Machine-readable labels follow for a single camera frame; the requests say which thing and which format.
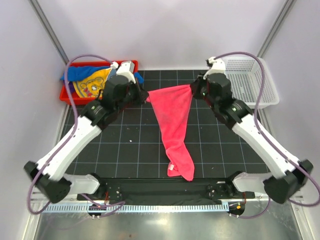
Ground right aluminium corner post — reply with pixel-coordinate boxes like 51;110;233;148
257;0;297;58

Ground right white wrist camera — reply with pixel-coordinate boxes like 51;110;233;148
205;56;226;75

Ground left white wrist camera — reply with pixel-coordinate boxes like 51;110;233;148
110;61;136;83

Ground white perforated plastic basket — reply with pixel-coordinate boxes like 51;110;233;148
222;55;280;109

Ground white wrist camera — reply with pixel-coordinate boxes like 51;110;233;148
110;61;136;83
205;56;226;75

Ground aluminium corner post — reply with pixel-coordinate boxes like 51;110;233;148
257;0;297;58
28;0;69;64

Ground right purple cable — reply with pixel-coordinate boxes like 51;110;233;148
214;51;319;219

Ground aluminium front rail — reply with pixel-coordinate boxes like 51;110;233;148
29;180;305;204

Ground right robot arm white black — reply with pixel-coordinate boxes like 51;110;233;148
190;73;314;204

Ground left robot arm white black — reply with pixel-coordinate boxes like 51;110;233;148
24;73;149;204

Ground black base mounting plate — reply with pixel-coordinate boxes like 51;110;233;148
87;178;255;202

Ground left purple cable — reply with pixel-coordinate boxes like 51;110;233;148
26;54;126;218

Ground pink microfiber towel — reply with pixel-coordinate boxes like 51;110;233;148
147;84;195;181

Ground white slotted cable duct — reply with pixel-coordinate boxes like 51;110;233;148
43;202;229;214

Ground red plastic bin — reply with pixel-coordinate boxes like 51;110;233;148
58;60;139;106

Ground purple cable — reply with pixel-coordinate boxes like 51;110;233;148
26;54;126;218
214;51;319;219

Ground left aluminium corner post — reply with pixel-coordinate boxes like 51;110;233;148
28;0;69;64

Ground blue towel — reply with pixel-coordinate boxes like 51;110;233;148
59;65;145;86

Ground purple towel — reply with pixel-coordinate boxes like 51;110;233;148
68;82;75;94

